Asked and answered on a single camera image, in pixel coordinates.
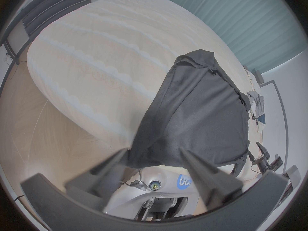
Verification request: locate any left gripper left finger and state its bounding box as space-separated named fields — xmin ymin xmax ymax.
xmin=64 ymin=148 xmax=129 ymax=203

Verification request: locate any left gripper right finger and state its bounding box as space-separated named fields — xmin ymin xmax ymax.
xmin=179 ymin=146 xmax=244 ymax=211

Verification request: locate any pile of clothes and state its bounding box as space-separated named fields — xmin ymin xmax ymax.
xmin=247 ymin=90 xmax=267 ymax=127

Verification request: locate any black T-shirt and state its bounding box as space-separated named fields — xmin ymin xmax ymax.
xmin=126 ymin=49 xmax=251 ymax=177

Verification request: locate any bed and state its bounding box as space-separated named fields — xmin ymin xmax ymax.
xmin=26 ymin=0 xmax=289 ymax=194

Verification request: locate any white printed pillow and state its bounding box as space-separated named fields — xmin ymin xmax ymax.
xmin=243 ymin=66 xmax=261 ymax=92

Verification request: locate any grey bedside table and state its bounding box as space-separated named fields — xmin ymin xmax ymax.
xmin=250 ymin=68 xmax=264 ymax=82

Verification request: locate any blue-green curtain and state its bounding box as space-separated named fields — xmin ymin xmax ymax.
xmin=112 ymin=0 xmax=306 ymax=74

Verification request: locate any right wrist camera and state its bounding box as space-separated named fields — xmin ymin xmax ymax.
xmin=271 ymin=155 xmax=283 ymax=171

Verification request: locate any black cable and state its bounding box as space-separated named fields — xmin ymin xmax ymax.
xmin=120 ymin=168 xmax=148 ymax=191

